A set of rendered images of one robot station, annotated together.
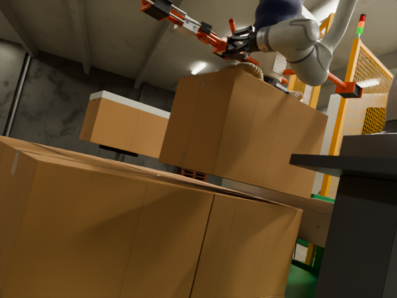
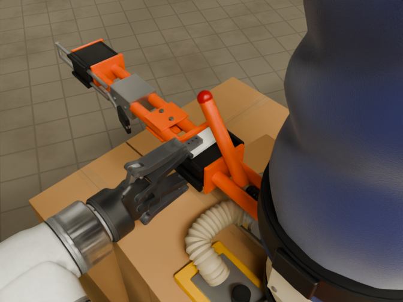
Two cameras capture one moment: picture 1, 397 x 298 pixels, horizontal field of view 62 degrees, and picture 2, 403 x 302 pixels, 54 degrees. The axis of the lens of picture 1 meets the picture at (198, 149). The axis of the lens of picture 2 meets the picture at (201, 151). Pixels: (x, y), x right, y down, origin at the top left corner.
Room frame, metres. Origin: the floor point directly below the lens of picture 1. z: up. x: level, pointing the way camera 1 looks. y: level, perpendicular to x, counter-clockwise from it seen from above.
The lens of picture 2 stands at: (1.30, -0.46, 1.61)
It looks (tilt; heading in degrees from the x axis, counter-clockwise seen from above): 47 degrees down; 86
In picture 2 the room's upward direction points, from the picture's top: straight up
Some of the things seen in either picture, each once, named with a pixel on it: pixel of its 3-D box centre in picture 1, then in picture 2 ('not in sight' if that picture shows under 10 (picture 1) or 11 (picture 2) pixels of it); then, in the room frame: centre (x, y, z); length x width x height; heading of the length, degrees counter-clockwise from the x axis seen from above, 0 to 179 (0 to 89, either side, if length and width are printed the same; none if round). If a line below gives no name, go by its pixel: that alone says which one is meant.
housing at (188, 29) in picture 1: (186, 26); (133, 96); (1.21, 0.15, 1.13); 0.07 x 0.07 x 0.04; 38
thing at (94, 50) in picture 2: (156, 7); (98, 62); (1.13, 0.26, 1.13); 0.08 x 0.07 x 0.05; 128
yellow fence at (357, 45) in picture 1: (357, 162); not in sight; (3.23, -1.57, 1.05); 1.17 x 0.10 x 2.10; 130
